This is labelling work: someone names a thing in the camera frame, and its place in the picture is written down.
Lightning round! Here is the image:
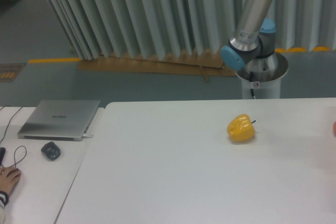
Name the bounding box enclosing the person's hand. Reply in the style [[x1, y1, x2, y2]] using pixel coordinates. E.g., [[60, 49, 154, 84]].
[[0, 167, 22, 196]]

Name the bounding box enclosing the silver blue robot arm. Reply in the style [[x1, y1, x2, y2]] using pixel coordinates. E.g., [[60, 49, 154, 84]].
[[221, 0, 335, 71]]

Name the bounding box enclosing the yellow bell pepper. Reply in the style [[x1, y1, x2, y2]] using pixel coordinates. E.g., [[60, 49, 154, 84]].
[[227, 114, 256, 143]]

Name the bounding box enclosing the striped cuff cream sleeve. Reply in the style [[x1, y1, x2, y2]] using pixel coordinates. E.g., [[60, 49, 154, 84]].
[[0, 191, 9, 224]]

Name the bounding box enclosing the black device at edge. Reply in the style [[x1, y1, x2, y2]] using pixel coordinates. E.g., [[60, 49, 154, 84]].
[[0, 147, 6, 166]]

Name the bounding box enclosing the silver closed laptop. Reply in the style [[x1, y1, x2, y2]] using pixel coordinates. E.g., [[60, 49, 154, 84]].
[[17, 100, 100, 141]]

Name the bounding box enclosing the pale green folding curtain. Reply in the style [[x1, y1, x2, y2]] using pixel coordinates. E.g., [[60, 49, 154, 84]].
[[48, 0, 335, 60]]

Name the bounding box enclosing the brown cardboard sheet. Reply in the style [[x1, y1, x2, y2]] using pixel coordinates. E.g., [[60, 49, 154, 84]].
[[77, 49, 236, 82]]

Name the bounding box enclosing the pink object at edge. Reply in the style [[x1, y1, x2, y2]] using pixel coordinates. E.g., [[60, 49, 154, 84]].
[[333, 121, 336, 136]]

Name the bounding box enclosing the white laptop cable plug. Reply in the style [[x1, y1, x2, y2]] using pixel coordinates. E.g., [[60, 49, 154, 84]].
[[82, 133, 94, 138]]

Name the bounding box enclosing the black pedestal cable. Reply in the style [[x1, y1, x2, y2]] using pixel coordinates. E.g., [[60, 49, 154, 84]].
[[249, 71, 257, 100]]

